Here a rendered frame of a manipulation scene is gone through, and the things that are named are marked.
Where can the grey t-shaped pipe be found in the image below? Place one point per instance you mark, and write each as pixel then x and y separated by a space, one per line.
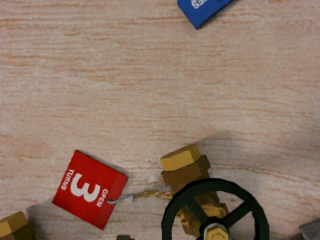
pixel 184 170

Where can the red square tag with chain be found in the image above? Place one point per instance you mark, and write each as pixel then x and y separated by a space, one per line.
pixel 88 183

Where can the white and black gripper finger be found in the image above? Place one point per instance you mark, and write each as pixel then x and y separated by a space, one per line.
pixel 124 237

